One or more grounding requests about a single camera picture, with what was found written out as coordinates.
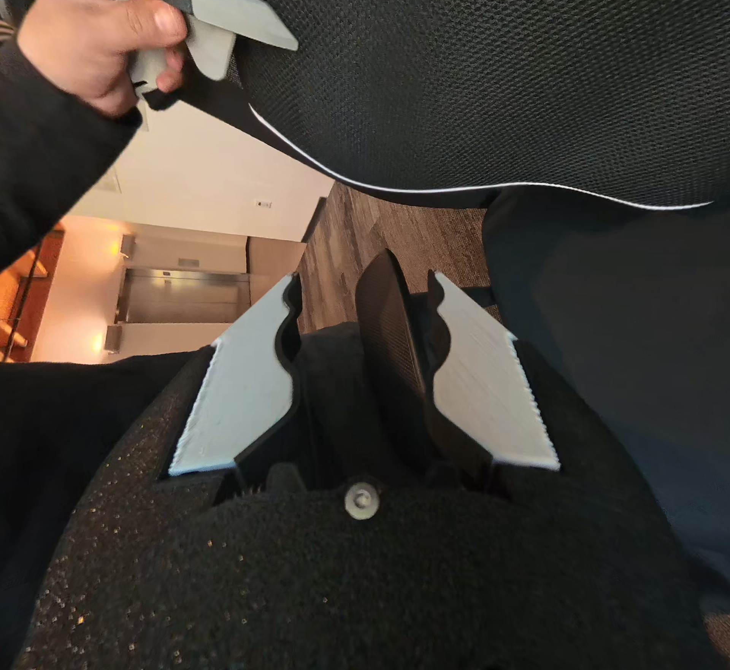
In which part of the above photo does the person's left hand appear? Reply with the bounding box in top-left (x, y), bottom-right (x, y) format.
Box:
top-left (16, 0), bottom-right (190, 119)

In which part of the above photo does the black mesh office chair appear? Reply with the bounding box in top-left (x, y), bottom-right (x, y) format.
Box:
top-left (140, 0), bottom-right (730, 214)

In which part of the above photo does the person's black jacket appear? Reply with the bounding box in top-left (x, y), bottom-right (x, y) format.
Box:
top-left (0, 346), bottom-right (220, 670)

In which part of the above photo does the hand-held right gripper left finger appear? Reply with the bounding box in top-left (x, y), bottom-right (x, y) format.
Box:
top-left (168, 272), bottom-right (303, 477)

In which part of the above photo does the wooden shelving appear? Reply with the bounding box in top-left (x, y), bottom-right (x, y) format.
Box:
top-left (0, 222), bottom-right (65, 364)

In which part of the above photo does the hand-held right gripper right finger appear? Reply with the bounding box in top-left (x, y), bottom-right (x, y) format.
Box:
top-left (427, 270), bottom-right (562, 472)

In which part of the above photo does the person's left forearm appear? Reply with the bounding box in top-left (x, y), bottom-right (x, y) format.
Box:
top-left (0, 40), bottom-right (143, 272)

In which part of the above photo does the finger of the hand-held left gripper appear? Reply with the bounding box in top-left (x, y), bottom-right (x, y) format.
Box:
top-left (184, 0), bottom-right (301, 82)

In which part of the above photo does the metal elevator door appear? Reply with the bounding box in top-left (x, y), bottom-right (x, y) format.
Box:
top-left (114, 268), bottom-right (252, 324)

